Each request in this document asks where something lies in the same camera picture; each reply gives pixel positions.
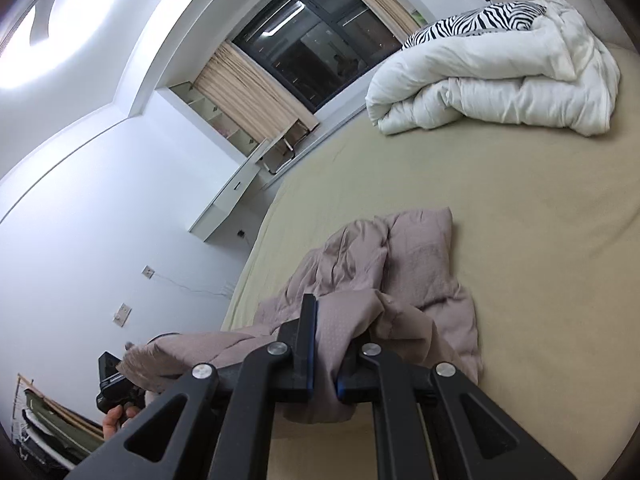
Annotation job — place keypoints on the dark window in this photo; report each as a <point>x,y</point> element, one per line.
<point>320,40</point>

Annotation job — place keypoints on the white wall desk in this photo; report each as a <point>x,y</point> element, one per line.
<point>225,197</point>

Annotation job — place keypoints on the folding table with metal legs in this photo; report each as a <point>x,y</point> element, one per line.
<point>282,147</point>

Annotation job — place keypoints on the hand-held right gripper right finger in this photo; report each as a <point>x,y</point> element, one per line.
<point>352,385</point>

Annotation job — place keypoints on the bed with olive sheet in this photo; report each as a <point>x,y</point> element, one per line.
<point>525,230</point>

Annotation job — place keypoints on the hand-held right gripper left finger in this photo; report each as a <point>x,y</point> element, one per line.
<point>300,360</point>

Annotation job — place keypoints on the zebra print pillow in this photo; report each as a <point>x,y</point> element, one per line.
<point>480,20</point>

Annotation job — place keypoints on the wall socket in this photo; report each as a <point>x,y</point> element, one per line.
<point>147,271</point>
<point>121,314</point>

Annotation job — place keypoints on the white folded duvet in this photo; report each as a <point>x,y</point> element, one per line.
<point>500,80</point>

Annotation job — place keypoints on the person's left hand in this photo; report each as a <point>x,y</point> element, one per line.
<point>116,422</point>

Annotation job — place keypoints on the pink hooded puffer coat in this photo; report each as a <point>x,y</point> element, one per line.
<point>415,260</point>

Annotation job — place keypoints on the ceiling light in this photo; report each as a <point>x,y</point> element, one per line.
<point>30,50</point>

